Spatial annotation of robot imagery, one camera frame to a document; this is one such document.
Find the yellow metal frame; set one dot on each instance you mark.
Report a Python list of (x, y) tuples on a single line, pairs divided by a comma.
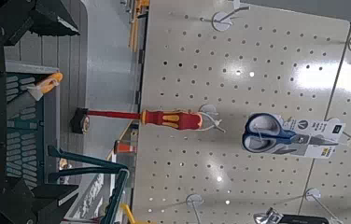
[(134, 31)]

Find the blue scissors in package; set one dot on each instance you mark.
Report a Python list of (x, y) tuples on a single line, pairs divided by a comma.
[(285, 136)]

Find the gray plastic crate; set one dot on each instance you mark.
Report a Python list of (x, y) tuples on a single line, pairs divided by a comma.
[(24, 149)]

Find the black adjustable wrench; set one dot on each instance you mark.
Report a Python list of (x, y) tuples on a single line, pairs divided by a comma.
[(304, 219)]

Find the white perforated pegboard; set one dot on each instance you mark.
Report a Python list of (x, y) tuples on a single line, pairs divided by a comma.
[(257, 77)]

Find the orange traffic cone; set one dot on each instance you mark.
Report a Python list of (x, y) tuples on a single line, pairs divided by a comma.
[(123, 147)]

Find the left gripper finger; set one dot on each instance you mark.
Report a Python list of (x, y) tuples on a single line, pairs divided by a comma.
[(39, 205), (33, 15)]

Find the red yellow screwdriver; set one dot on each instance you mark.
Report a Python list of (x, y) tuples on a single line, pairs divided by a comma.
[(164, 119)]

